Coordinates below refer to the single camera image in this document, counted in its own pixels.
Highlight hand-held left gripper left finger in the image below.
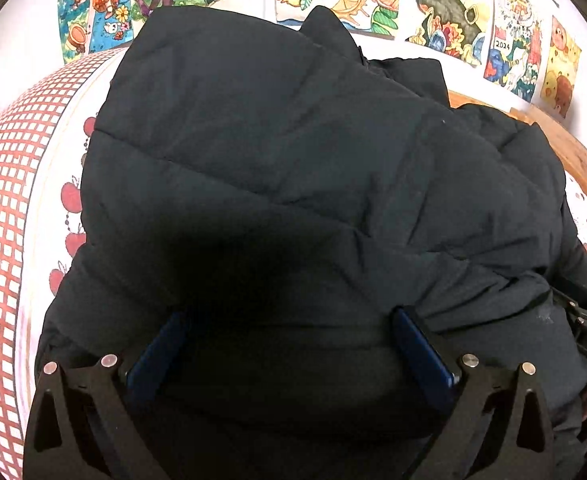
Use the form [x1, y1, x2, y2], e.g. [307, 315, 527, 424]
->
[23, 310, 194, 480]

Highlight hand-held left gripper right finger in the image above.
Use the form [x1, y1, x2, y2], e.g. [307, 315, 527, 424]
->
[391, 305, 557, 480]

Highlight black puffer jacket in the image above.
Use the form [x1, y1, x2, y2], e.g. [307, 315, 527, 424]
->
[36, 5, 587, 480]

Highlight red checked apple-print bed sheet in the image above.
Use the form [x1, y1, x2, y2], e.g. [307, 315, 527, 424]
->
[0, 45, 131, 480]

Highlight yellow bear wall poster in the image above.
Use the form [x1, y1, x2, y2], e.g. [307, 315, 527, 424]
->
[540, 15, 583, 119]

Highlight calendar wall poster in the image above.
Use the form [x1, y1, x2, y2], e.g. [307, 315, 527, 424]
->
[483, 0, 543, 104]

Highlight dark fish wall poster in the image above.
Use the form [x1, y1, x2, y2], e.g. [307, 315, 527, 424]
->
[405, 0, 490, 67]

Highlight orange-haired figure wall poster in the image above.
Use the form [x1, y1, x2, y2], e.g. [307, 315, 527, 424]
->
[57, 0, 135, 64]

